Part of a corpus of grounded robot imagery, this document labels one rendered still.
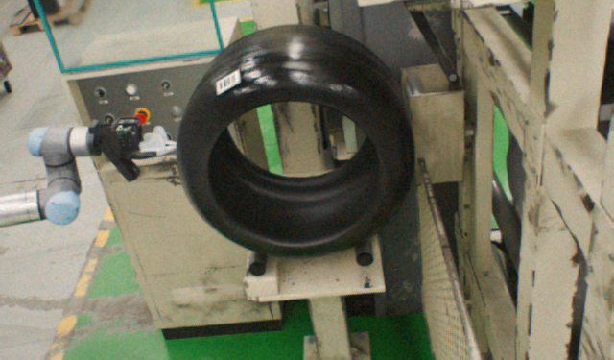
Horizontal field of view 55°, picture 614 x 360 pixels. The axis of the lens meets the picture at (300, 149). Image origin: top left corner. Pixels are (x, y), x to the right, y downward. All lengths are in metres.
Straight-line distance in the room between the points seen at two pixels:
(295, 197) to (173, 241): 0.75
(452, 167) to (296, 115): 0.48
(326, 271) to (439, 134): 0.50
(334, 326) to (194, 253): 0.61
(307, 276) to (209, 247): 0.75
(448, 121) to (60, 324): 2.09
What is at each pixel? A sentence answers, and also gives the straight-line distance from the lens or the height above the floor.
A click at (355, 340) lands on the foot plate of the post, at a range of 2.55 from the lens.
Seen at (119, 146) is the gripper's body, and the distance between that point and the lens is 1.51.
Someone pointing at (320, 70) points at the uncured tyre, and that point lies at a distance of 1.27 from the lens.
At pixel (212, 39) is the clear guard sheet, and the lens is 1.93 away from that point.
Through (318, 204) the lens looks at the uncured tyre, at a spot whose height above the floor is 0.92.
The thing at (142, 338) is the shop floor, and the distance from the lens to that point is 2.83.
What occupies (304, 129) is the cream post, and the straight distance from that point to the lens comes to 1.74.
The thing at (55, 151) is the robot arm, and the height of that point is 1.28.
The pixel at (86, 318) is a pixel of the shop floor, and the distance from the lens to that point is 3.05.
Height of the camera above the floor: 1.93
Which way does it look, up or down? 30 degrees down
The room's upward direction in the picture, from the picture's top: 9 degrees counter-clockwise
